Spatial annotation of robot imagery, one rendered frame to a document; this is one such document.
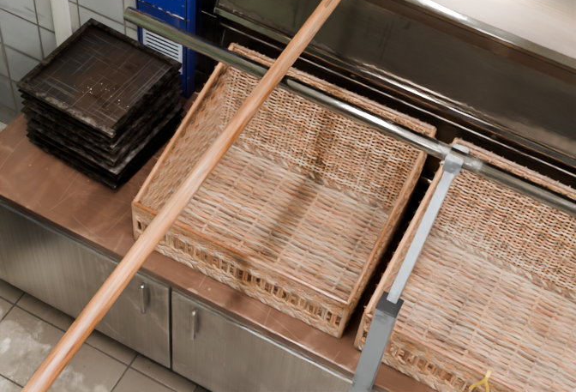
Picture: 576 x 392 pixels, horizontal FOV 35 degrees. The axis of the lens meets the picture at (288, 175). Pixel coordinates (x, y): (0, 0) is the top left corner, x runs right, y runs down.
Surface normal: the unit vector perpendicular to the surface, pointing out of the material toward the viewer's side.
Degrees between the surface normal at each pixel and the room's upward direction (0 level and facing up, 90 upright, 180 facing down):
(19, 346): 0
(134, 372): 0
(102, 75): 0
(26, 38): 90
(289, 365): 90
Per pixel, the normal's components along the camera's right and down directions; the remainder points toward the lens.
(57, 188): 0.09, -0.62
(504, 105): -0.40, 0.42
